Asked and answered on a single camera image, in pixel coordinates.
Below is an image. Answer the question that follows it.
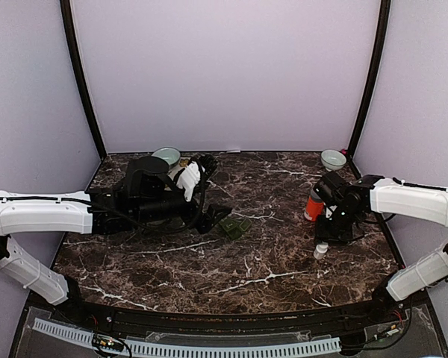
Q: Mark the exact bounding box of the small pale corner bowl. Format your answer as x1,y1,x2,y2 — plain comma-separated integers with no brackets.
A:
320,149,347,172

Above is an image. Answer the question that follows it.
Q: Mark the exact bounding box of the black front table rail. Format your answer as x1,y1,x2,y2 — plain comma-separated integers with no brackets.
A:
22,289,430,339

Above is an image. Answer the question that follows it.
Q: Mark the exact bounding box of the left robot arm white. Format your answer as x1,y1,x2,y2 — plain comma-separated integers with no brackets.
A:
0,154,231,325

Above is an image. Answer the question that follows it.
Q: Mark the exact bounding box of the grey slotted cable duct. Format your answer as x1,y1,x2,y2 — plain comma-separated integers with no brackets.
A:
31,318,341,357

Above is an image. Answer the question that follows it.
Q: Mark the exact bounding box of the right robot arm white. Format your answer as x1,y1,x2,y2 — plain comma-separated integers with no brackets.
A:
312,172,448,324

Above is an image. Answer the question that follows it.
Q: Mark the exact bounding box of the small white pill bottle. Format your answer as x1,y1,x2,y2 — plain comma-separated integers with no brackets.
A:
314,242,329,260

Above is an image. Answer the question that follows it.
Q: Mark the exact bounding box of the orange pill bottle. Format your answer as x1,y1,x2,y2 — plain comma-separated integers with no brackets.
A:
304,197,324,222

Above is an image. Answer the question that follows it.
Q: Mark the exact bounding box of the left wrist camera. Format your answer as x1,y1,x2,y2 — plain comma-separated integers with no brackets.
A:
173,154,218,202

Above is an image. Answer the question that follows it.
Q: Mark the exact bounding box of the square floral ceramic plate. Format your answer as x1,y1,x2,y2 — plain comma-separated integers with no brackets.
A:
169,157,191,176

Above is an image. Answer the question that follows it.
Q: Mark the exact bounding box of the black corner frame post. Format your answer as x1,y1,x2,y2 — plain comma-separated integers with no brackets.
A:
59,0,108,160
346,0,391,160

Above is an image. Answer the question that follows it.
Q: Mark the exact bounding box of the teal ceramic bowl on plate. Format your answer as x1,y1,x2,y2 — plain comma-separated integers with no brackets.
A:
152,147,181,169

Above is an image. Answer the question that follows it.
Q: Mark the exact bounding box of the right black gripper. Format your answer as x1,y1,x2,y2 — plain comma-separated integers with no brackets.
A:
315,204,362,245

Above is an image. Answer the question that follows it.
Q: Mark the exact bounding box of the grey bottle cap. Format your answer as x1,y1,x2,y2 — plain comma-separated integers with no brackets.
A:
310,189,322,201

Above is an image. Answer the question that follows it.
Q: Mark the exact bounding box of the black left corner frame post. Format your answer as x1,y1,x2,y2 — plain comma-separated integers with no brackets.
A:
59,0,108,160

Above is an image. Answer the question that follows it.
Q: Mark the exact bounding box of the black right corner frame post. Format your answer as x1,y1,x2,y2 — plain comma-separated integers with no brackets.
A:
346,0,391,160

